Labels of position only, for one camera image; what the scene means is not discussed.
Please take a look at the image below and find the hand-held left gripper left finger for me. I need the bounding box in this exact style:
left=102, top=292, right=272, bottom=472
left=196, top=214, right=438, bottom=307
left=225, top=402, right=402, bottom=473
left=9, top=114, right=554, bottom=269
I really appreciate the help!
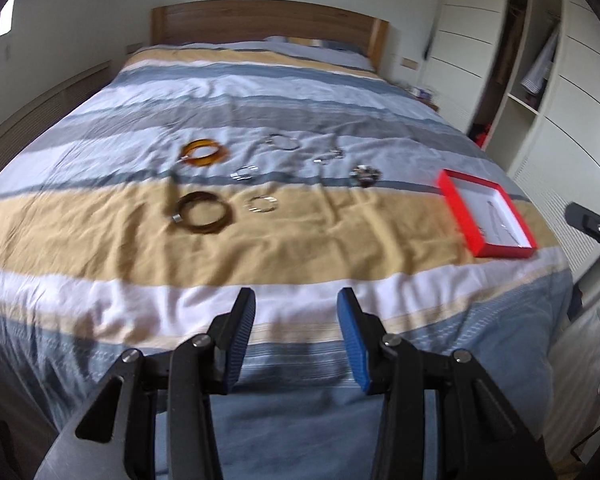
left=34, top=287, right=257, bottom=480

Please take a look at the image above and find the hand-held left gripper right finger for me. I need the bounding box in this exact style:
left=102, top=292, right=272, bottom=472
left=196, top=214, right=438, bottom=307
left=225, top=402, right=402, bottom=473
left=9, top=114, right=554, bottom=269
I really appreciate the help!
left=336, top=287, right=556, bottom=480

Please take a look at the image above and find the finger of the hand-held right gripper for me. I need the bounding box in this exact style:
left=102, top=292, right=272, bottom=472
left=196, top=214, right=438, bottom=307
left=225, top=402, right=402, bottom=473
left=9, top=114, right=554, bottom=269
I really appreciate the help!
left=564, top=202, right=600, bottom=250

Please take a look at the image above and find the red jewelry box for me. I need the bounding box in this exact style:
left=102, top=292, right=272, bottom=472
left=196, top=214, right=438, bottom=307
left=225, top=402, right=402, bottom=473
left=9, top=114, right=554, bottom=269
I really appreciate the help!
left=438, top=169, right=538, bottom=259

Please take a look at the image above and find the silver chain bracelet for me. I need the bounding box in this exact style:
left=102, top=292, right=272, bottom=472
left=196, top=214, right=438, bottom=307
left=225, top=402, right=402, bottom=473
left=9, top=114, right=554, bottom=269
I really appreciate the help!
left=313, top=147, right=345, bottom=165

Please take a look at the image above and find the plain silver bangle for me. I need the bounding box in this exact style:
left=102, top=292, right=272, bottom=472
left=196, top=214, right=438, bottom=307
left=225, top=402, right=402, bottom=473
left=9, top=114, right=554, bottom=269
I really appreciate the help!
left=266, top=133, right=301, bottom=151

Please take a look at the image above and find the dark brown bangle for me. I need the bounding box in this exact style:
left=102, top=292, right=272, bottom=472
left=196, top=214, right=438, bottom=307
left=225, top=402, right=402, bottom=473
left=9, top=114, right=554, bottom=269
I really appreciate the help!
left=175, top=191, right=234, bottom=235

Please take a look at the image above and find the striped duvet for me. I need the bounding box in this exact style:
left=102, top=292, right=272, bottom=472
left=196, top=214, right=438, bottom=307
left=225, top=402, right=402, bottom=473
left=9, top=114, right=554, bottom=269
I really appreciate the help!
left=0, top=41, right=577, bottom=480

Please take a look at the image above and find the white wardrobe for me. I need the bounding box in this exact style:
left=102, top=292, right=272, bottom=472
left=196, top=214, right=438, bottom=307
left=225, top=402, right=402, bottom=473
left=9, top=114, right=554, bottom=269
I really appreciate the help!
left=420, top=0, right=600, bottom=281

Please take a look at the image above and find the hanging striped shirt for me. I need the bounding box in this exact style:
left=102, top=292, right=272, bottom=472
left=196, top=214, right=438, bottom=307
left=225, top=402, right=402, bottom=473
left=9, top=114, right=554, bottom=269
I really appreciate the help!
left=521, top=29, right=559, bottom=97

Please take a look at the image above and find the amber resin bangle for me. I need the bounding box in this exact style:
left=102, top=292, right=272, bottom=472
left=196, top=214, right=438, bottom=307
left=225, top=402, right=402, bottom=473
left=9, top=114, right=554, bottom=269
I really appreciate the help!
left=179, top=139, right=230, bottom=168

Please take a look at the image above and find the nightstand clutter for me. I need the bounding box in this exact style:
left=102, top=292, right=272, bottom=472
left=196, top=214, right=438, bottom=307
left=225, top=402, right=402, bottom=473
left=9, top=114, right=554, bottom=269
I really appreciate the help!
left=405, top=84, right=440, bottom=112

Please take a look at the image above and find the grey blue pillow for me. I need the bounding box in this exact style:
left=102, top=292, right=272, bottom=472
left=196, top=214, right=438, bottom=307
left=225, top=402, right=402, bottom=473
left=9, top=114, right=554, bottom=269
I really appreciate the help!
left=264, top=35, right=377, bottom=72

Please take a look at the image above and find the wooden headboard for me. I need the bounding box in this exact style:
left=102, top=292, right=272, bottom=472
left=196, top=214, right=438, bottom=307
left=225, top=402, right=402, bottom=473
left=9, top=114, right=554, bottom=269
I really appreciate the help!
left=150, top=4, right=390, bottom=75

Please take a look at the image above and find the thin silver necklace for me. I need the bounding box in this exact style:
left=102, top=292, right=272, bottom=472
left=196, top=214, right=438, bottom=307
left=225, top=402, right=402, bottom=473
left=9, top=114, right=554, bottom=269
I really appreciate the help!
left=480, top=200, right=520, bottom=242

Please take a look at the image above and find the thin silver bracelet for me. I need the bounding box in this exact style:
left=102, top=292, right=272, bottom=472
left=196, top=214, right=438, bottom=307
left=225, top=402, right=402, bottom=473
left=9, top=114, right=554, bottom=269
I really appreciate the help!
left=244, top=195, right=279, bottom=215

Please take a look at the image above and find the dark beaded bracelet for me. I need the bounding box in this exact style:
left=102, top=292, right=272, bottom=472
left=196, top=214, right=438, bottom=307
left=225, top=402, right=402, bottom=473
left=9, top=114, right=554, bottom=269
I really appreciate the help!
left=349, top=165, right=382, bottom=188

